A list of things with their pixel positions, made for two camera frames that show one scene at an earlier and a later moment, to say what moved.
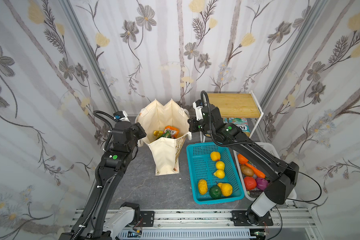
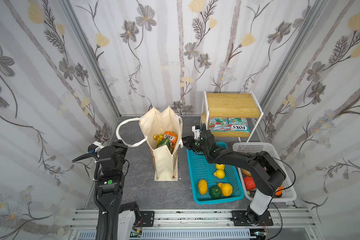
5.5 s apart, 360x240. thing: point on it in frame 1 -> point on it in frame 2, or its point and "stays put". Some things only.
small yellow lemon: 220,172 stays put
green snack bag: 166,134 -> 164,142
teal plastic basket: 214,175 stays put
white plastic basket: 250,194 stays put
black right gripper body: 193,125 -> 196,144
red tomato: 250,183 stays put
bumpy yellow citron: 227,190 stays put
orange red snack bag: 174,132 -> 172,138
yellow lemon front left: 202,186 stays put
